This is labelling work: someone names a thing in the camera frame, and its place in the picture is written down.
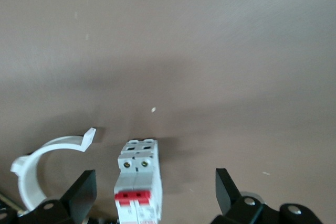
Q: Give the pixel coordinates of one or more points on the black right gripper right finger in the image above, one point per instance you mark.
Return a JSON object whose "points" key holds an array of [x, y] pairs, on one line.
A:
{"points": [[236, 208]]}

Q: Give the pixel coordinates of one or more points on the small white curved clamp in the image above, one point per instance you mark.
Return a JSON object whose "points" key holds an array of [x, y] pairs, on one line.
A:
{"points": [[29, 179]]}

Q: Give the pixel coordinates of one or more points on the brown table mat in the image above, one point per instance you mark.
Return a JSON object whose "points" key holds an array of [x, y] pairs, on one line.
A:
{"points": [[210, 51]]}

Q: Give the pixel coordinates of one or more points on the white red circuit breaker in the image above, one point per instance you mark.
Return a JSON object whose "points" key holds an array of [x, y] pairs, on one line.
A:
{"points": [[139, 182]]}

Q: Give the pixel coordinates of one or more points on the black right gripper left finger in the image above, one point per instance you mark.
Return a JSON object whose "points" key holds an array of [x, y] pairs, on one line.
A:
{"points": [[73, 203]]}

